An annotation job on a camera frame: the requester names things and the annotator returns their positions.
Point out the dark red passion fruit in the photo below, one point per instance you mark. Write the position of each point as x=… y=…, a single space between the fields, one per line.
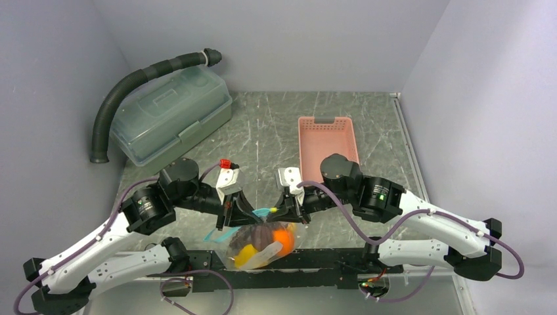
x=261 y=236

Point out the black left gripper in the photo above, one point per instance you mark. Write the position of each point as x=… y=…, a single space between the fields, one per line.
x=240 y=214

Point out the pink plastic basket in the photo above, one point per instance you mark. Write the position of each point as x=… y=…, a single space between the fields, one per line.
x=320 y=137

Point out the clear zip top bag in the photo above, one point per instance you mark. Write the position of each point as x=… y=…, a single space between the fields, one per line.
x=220 y=240

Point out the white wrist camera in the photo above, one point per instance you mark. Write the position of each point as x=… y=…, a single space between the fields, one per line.
x=288 y=179
x=230 y=179

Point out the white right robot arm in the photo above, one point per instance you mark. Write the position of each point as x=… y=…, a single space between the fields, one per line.
x=397 y=226

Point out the aluminium rail frame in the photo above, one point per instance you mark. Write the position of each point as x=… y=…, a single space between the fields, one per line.
x=414 y=291

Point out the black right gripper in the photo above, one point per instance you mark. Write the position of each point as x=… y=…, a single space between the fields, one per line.
x=288 y=210

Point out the yellow bell pepper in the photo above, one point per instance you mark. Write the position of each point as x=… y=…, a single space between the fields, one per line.
x=244 y=255

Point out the orange fruit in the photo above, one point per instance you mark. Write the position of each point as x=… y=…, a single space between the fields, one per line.
x=287 y=239

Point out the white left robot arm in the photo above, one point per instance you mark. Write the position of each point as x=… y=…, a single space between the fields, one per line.
x=66 y=282

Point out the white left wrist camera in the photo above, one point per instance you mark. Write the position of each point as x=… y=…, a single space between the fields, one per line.
x=230 y=179

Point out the dark purple grape bunch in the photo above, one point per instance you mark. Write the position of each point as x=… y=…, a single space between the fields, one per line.
x=239 y=240

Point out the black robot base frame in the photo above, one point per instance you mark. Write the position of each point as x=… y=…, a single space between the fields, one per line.
x=341 y=268

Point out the grey green storage box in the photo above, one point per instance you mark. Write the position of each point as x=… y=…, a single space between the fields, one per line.
x=163 y=120

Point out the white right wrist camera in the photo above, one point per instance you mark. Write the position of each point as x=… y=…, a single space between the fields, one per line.
x=288 y=179

